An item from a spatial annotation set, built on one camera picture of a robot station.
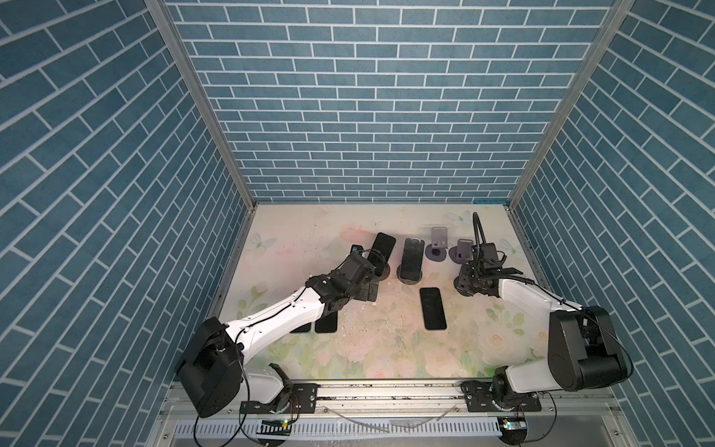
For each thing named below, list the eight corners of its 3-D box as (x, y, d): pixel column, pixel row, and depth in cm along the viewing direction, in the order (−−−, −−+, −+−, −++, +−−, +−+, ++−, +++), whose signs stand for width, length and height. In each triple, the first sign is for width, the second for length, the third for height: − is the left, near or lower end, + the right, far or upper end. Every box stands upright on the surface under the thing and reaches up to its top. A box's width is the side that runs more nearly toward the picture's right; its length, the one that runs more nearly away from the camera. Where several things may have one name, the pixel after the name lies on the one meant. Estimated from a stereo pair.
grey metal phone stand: (426, 261, 105) (430, 247, 98) (423, 241, 111) (426, 226, 104) (445, 261, 105) (451, 247, 98) (441, 241, 111) (446, 226, 104)
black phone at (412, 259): (399, 282, 99) (403, 261, 88) (401, 259, 105) (405, 237, 95) (417, 285, 98) (423, 264, 88) (418, 262, 105) (424, 239, 94)
